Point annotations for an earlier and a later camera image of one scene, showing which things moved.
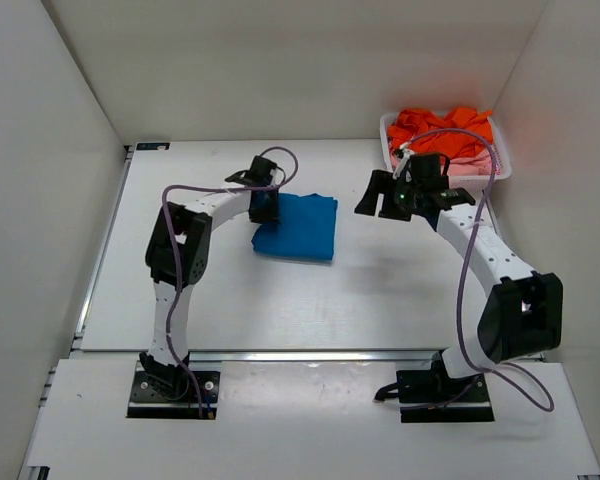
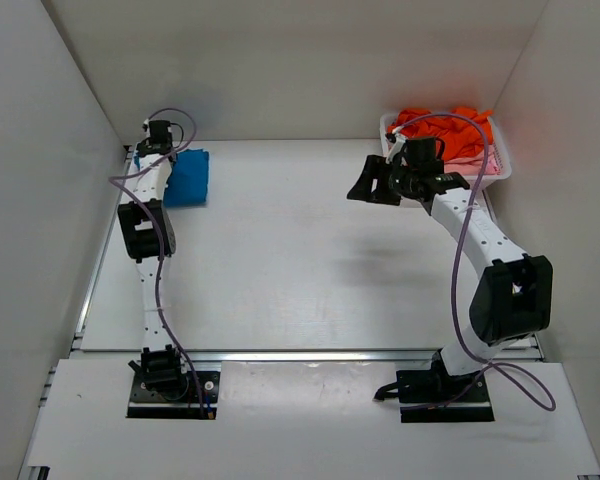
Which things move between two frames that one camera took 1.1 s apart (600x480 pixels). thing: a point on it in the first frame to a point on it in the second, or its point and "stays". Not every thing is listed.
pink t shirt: [475, 162] stays
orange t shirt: [450, 134] stays
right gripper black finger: [392, 208] to [386, 194]
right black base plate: [430, 396] stays
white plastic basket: [504, 164] stays
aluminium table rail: [272, 354] stays
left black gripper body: [263, 211] to [159, 130]
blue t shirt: [307, 228] to [188, 181]
